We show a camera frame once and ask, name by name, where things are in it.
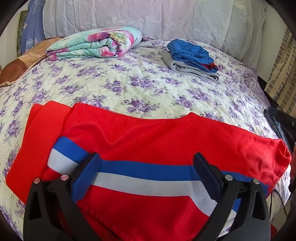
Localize folded grey garment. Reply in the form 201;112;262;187
162;51;219;83

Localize purple floral bedspread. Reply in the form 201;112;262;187
0;39;292;240

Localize red striped track pants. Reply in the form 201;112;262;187
6;101;292;240

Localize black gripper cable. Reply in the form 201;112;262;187
268;189;290;218

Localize brown pillow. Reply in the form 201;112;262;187
1;37;62;87

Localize folded teal floral quilt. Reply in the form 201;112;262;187
46;27;142;61

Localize folded red garment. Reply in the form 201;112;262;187
202;62;217;72

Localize blue patterned hanging cloth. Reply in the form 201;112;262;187
21;0;45;54

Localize checkered beige curtain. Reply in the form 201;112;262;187
265;29;296;117

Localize blue denim jeans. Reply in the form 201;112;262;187
264;109;290;148

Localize folded blue garment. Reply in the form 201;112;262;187
166;39;219;73

